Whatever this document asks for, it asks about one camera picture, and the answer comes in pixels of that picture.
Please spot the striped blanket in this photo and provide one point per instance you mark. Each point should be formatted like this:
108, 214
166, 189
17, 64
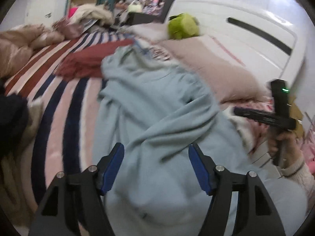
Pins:
73, 103

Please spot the mauve satin cloth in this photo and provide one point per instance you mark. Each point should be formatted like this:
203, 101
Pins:
67, 29

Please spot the cream fuzzy cloth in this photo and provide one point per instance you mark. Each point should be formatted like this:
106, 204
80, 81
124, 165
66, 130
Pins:
14, 189

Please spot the white headboard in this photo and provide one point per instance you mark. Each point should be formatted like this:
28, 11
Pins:
246, 36

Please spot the person's right forearm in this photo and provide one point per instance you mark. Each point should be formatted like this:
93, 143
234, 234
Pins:
302, 174

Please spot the red garment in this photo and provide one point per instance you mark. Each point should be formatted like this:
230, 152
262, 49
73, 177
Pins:
83, 61

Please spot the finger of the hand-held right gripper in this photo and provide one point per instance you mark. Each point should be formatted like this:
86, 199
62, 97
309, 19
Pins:
253, 115

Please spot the person's right hand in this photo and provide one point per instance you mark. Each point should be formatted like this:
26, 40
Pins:
290, 145

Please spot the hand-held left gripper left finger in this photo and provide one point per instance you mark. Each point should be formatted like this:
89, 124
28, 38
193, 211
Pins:
112, 169

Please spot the white printed garment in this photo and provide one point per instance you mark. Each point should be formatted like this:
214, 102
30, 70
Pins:
155, 50

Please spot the beige comforter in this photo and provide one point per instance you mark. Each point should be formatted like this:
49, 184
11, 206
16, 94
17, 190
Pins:
22, 44

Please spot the light blue garment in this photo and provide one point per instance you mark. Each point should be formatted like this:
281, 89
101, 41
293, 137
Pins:
157, 118

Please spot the black cluttered shelf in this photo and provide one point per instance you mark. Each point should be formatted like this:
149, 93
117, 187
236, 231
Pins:
152, 2

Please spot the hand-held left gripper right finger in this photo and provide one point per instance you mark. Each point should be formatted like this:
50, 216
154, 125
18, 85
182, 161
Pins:
199, 169

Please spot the green plush toy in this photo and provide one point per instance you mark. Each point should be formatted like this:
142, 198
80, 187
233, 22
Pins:
183, 25

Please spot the white clothes pile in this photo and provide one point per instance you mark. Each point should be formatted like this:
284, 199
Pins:
93, 14

